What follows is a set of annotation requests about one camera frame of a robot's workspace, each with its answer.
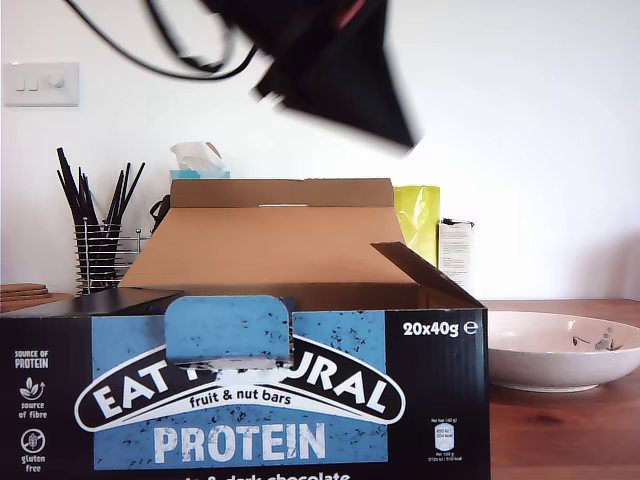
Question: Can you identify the white floral ceramic bowl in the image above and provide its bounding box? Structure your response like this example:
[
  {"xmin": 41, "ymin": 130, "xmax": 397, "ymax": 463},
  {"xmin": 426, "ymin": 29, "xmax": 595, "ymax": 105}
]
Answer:
[{"xmin": 487, "ymin": 310, "xmax": 640, "ymax": 393}]

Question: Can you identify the white paper tissue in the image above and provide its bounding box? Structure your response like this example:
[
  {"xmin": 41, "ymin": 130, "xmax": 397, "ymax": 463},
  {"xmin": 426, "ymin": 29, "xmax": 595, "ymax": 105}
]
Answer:
[{"xmin": 169, "ymin": 141, "xmax": 227, "ymax": 174}]

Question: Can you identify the thin black stick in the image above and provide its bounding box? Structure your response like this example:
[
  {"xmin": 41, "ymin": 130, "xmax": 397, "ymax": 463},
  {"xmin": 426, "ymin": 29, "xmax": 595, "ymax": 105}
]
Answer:
[
  {"xmin": 56, "ymin": 169, "xmax": 84, "ymax": 229},
  {"xmin": 109, "ymin": 161, "xmax": 133, "ymax": 229},
  {"xmin": 117, "ymin": 160, "xmax": 147, "ymax": 226},
  {"xmin": 77, "ymin": 166, "xmax": 96, "ymax": 224},
  {"xmin": 55, "ymin": 146, "xmax": 99, "ymax": 226},
  {"xmin": 103, "ymin": 168, "xmax": 125, "ymax": 229}
]

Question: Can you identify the yellow-green plastic package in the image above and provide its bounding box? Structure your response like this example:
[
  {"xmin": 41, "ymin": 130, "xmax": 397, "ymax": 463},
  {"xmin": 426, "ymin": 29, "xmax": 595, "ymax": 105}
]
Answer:
[{"xmin": 392, "ymin": 184, "xmax": 443, "ymax": 274}]

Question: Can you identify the black utensil handle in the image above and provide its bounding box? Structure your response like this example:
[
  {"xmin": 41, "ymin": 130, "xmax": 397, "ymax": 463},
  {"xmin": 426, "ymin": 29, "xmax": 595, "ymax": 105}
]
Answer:
[{"xmin": 148, "ymin": 194, "xmax": 172, "ymax": 235}]

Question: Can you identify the chrome wire holder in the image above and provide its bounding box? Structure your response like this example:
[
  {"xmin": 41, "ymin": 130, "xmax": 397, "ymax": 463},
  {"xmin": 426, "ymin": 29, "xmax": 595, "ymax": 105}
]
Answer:
[{"xmin": 73, "ymin": 218, "xmax": 145, "ymax": 296}]

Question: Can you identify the black blue snackbar carton box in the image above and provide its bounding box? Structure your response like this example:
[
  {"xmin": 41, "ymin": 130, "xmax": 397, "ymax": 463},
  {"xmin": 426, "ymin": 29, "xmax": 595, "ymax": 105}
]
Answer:
[{"xmin": 0, "ymin": 178, "xmax": 490, "ymax": 480}]

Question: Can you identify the white carton with black top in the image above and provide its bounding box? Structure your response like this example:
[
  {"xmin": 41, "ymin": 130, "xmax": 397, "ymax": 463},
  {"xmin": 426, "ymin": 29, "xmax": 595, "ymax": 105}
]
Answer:
[{"xmin": 436, "ymin": 217, "xmax": 477, "ymax": 297}]

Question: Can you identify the white wall switch plate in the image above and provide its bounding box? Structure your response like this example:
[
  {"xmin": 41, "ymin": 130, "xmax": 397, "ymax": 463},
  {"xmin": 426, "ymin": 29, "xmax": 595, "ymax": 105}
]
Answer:
[{"xmin": 3, "ymin": 61, "xmax": 81, "ymax": 108}]

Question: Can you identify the black cable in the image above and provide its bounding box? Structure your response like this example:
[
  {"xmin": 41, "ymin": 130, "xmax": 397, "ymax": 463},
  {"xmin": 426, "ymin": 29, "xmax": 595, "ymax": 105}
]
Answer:
[
  {"xmin": 62, "ymin": 0, "xmax": 261, "ymax": 82},
  {"xmin": 144, "ymin": 0, "xmax": 236, "ymax": 72}
]

